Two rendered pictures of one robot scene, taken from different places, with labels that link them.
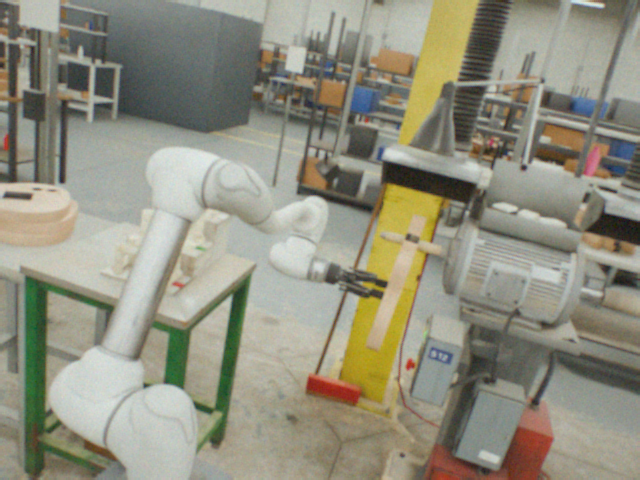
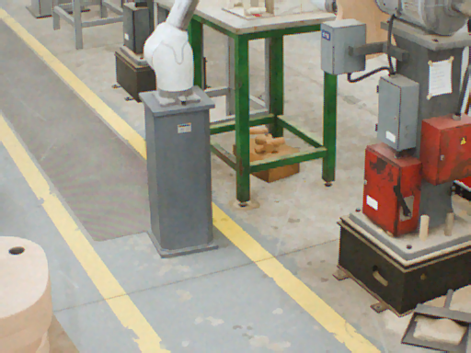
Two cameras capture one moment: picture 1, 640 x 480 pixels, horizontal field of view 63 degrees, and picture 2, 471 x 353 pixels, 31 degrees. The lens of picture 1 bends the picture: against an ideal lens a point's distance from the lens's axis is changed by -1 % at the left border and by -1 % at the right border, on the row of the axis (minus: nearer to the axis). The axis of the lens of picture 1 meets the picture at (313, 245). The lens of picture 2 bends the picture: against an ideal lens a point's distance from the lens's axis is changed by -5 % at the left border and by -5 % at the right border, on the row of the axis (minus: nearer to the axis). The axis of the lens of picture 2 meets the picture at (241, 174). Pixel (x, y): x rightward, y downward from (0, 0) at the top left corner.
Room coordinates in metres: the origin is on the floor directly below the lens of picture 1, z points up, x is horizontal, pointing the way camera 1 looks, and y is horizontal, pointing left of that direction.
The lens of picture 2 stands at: (-1.10, -2.77, 1.99)
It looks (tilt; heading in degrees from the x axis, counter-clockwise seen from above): 24 degrees down; 51
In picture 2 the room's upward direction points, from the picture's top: 1 degrees counter-clockwise
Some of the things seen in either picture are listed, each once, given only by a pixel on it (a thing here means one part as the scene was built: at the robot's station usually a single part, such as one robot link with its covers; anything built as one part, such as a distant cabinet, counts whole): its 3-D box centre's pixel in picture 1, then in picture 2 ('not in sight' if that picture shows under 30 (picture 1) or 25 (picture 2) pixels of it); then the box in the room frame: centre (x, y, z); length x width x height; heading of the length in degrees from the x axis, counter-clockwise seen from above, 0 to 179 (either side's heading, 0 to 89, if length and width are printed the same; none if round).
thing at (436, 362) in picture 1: (457, 370); (358, 57); (1.34, -0.49, 0.99); 0.24 x 0.21 x 0.26; 78
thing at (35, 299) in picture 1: (35, 382); (195, 88); (1.56, 0.89, 0.45); 0.05 x 0.05 x 0.90; 78
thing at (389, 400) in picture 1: (363, 383); not in sight; (2.63, -0.45, 0.02); 0.40 x 0.40 x 0.02; 78
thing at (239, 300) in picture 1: (229, 364); (329, 104); (1.93, 0.25, 0.45); 0.05 x 0.05 x 0.90; 78
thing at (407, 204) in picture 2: not in sight; (403, 202); (1.33, -0.78, 0.47); 0.12 x 0.03 x 0.18; 168
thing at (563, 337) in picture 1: (517, 316); (430, 31); (1.55, -0.69, 1.11); 0.36 x 0.24 x 0.04; 78
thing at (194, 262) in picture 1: (169, 251); (273, 1); (1.78, 0.51, 0.98); 0.27 x 0.16 x 0.09; 81
